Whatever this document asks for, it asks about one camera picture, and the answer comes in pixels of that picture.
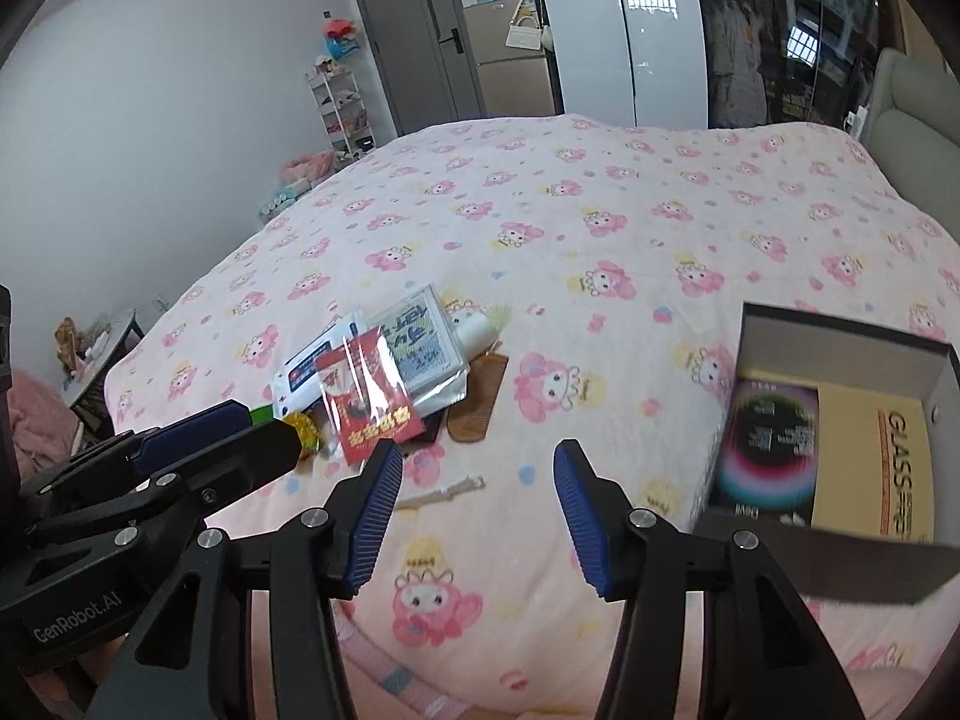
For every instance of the white handbag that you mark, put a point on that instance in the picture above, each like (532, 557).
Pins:
(523, 34)

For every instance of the white paper strip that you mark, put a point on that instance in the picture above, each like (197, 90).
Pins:
(442, 491)

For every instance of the white shelf rack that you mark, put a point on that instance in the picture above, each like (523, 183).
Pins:
(341, 112)

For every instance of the wooden comb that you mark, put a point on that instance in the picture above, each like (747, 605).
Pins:
(472, 405)

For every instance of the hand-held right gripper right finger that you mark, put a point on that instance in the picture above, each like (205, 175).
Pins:
(589, 521)

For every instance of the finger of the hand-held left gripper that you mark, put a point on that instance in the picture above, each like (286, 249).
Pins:
(240, 457)
(195, 427)

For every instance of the grey door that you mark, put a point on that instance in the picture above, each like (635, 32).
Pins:
(405, 37)

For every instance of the red snack packet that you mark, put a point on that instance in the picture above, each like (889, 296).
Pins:
(367, 405)

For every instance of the black cardboard box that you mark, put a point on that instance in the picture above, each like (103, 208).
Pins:
(862, 570)

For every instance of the small side table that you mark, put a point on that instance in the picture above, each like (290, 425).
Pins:
(105, 367)

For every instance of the pink cloth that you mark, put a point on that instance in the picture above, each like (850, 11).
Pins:
(34, 427)

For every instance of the pile of plush toys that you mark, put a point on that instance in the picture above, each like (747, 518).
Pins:
(300, 180)

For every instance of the grey padded headboard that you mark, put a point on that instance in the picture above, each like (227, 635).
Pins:
(915, 142)

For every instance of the white glossy wardrobe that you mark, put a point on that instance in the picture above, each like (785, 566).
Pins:
(622, 30)

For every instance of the white and blue card packet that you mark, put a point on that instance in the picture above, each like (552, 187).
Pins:
(304, 371)

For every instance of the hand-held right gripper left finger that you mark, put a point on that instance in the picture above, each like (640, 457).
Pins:
(371, 517)

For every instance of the white tube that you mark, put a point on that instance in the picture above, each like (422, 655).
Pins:
(476, 334)

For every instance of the yellow wrapped candy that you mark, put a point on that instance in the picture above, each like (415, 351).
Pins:
(306, 431)

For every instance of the white wall socket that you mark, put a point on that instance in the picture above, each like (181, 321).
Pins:
(856, 124)

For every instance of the brown fridge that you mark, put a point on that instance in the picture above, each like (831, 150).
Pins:
(514, 75)

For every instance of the pink printed blanket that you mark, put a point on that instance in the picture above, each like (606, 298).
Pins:
(562, 240)

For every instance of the clear packet with blue print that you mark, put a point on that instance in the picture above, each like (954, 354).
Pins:
(420, 345)

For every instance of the green small packet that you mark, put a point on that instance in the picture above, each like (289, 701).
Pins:
(261, 415)

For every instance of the glass door wardrobe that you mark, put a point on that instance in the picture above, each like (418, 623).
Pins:
(780, 37)

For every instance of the brown toy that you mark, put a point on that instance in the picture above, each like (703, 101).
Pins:
(69, 345)

